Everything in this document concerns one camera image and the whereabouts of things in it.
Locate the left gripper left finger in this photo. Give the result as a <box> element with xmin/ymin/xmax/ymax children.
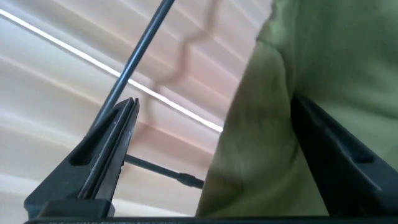
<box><xmin>24</xmin><ymin>97</ymin><xmax>141</xmax><ymax>218</ymax></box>

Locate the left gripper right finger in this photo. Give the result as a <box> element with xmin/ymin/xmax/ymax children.
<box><xmin>290</xmin><ymin>95</ymin><xmax>398</xmax><ymax>217</ymax></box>

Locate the green printed shirt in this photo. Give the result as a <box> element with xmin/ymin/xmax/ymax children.
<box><xmin>195</xmin><ymin>0</ymin><xmax>398</xmax><ymax>218</ymax></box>

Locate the black clothes rack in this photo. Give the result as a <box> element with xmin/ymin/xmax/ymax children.
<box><xmin>88</xmin><ymin>0</ymin><xmax>205</xmax><ymax>190</ymax></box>

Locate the beige curtain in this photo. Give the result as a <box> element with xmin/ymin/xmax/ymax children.
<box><xmin>0</xmin><ymin>0</ymin><xmax>274</xmax><ymax>217</ymax></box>

